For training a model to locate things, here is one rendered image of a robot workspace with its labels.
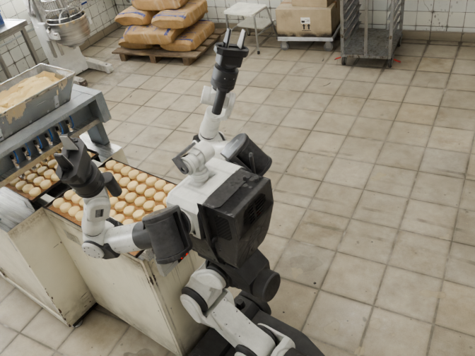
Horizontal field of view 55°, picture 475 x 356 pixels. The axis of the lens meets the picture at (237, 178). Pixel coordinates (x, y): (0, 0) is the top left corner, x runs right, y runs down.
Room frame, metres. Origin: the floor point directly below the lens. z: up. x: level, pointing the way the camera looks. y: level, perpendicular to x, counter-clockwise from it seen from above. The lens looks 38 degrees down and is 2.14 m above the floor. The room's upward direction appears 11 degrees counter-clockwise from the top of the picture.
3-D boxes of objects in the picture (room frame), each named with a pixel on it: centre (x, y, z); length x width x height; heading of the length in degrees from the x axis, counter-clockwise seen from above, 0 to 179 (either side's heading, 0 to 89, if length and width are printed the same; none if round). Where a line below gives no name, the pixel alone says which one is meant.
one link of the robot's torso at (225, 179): (1.15, 0.07, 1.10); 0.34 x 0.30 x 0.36; 137
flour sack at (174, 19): (5.34, 0.27, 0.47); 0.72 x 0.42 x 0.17; 151
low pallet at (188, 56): (5.51, 0.50, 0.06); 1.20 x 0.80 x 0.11; 58
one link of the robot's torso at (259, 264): (1.13, 0.05, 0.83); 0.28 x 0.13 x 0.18; 47
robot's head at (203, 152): (1.19, 0.11, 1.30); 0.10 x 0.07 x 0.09; 137
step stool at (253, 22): (5.16, -0.49, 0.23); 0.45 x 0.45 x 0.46; 48
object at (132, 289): (1.61, 0.57, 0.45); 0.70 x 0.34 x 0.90; 47
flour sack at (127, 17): (5.67, 0.70, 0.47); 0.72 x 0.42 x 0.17; 146
